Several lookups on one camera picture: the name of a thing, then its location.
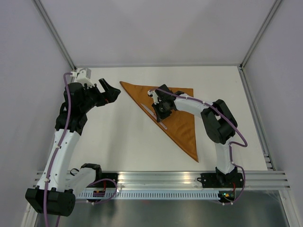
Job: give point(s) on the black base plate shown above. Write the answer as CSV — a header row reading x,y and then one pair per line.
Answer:
x,y
109,182
212,180

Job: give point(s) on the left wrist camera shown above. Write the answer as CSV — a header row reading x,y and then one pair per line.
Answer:
x,y
82,76

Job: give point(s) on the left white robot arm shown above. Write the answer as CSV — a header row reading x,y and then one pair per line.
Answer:
x,y
54,194

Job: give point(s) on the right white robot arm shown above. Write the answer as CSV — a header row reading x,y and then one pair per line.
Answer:
x,y
219,125

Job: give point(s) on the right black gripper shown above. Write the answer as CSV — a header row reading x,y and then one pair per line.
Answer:
x,y
160,116

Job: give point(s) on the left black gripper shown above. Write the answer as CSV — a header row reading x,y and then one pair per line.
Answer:
x,y
104,98

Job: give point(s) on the white slotted cable duct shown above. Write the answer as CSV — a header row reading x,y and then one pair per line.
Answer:
x,y
150,195

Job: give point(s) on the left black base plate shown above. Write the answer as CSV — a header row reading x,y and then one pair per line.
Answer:
x,y
109,182

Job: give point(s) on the right aluminium frame post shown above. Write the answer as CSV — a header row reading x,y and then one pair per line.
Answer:
x,y
265,25

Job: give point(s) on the brown cloth napkin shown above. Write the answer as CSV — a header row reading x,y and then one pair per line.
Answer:
x,y
180,124

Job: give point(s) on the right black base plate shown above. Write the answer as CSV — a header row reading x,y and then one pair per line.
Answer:
x,y
212,180

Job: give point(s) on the aluminium mounting rail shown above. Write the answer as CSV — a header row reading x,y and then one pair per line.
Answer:
x,y
187,180

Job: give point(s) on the left aluminium frame post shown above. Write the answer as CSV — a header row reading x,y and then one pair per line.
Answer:
x,y
53,31

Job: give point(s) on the aluminium frame post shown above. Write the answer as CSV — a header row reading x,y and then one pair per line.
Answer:
x,y
53,31
265,25

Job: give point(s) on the knife with pink handle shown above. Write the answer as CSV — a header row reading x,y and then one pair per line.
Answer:
x,y
153,115

